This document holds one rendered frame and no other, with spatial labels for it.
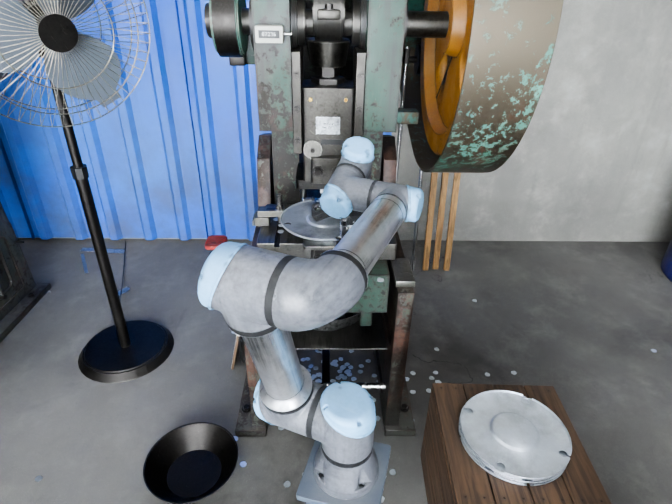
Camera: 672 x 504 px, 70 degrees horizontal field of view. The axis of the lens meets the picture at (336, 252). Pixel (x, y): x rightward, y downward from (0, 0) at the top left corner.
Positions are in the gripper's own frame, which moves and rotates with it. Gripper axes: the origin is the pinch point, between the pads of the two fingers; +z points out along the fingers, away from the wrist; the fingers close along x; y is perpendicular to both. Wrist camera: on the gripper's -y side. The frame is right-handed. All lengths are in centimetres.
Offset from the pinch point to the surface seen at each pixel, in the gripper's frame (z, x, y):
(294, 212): 9.1, 16.6, -14.0
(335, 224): 4.3, 7.8, -1.3
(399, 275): 14.7, -4.4, 18.5
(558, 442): 21, -54, 56
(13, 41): -31, 45, -90
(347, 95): -24.8, 31.4, 2.0
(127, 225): 123, 100, -118
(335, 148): -10.6, 25.0, -1.2
